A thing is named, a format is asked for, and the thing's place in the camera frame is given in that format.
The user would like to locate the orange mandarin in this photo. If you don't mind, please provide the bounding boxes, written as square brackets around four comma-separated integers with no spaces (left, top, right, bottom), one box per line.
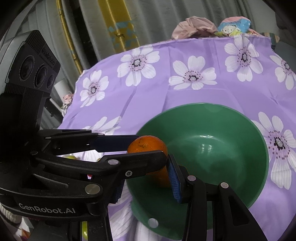
[127,136,171,187]

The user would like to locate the green plastic bowl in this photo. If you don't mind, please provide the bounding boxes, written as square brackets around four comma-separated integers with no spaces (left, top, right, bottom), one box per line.
[127,103,268,240]

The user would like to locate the purple floral tablecloth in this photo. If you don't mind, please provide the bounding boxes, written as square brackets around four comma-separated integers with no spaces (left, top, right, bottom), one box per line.
[61,35,295,240]

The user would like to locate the yellow patterned curtain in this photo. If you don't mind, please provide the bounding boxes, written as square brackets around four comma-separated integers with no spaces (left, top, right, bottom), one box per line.
[98,0,140,53]

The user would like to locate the pink crumpled cloth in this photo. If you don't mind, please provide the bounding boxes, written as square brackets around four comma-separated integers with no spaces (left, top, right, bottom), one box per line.
[171,16,218,40]

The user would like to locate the cartoon print pillow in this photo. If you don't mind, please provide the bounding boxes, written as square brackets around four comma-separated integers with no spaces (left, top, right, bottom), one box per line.
[215,16,251,37]

